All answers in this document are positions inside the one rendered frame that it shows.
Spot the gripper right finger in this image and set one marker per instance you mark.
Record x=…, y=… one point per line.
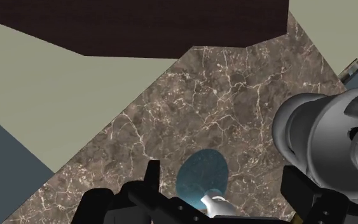
x=302, y=194

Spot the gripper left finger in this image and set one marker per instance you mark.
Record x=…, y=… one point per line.
x=141, y=201

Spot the dark brown robot stand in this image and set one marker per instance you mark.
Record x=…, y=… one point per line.
x=141, y=24

